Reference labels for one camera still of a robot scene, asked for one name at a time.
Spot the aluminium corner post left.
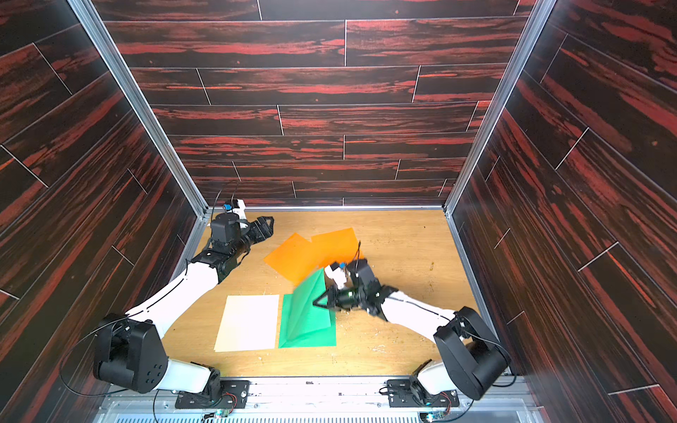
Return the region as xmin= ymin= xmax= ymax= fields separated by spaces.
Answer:
xmin=67 ymin=0 xmax=208 ymax=219

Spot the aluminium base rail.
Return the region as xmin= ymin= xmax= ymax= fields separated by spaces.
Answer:
xmin=246 ymin=206 xmax=444 ymax=213
xmin=170 ymin=214 xmax=209 ymax=280
xmin=447 ymin=213 xmax=521 ymax=374

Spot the aluminium front frame rail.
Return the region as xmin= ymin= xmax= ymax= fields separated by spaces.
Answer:
xmin=94 ymin=376 xmax=547 ymax=422

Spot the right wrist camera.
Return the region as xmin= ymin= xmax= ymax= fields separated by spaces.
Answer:
xmin=324 ymin=258 xmax=377 ymax=289

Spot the aluminium left base rail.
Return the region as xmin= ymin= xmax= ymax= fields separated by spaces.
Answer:
xmin=170 ymin=214 xmax=209 ymax=280

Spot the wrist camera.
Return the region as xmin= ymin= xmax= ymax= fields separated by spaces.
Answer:
xmin=324 ymin=258 xmax=377 ymax=289
xmin=223 ymin=198 xmax=247 ymax=220

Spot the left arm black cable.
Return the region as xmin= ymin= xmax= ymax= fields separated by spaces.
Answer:
xmin=57 ymin=316 xmax=128 ymax=398

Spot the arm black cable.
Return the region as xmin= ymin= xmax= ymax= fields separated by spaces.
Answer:
xmin=57 ymin=316 xmax=128 ymax=398
xmin=443 ymin=327 xmax=519 ymax=423

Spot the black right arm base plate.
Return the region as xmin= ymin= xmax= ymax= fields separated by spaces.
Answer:
xmin=378 ymin=378 xmax=459 ymax=408

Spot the aluminium right base rail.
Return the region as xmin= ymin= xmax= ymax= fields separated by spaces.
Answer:
xmin=447 ymin=213 xmax=521 ymax=374

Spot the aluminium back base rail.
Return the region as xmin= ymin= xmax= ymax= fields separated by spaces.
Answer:
xmin=246 ymin=206 xmax=444 ymax=213

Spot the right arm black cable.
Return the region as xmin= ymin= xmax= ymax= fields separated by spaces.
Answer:
xmin=443 ymin=327 xmax=519 ymax=423

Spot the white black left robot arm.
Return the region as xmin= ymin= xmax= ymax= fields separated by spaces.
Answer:
xmin=93 ymin=211 xmax=274 ymax=403

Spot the orange paper sheet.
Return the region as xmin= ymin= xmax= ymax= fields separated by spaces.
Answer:
xmin=311 ymin=228 xmax=364 ymax=268
xmin=264 ymin=234 xmax=318 ymax=287

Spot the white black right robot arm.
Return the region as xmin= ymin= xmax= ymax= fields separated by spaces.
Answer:
xmin=313 ymin=271 xmax=511 ymax=400

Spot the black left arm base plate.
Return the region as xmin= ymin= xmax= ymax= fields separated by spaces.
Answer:
xmin=175 ymin=379 xmax=251 ymax=411

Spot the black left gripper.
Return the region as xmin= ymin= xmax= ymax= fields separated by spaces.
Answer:
xmin=229 ymin=215 xmax=273 ymax=261

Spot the aluminium corner post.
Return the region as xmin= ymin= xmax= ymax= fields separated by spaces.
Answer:
xmin=67 ymin=0 xmax=208 ymax=219
xmin=444 ymin=0 xmax=556 ymax=222

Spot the green paper sheet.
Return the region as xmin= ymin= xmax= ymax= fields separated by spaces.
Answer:
xmin=278 ymin=294 xmax=337 ymax=348
xmin=279 ymin=270 xmax=337 ymax=348

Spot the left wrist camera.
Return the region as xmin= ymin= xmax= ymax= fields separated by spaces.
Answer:
xmin=223 ymin=198 xmax=247 ymax=220

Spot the aluminium corner post right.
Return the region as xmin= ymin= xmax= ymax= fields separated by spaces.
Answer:
xmin=444 ymin=0 xmax=556 ymax=222

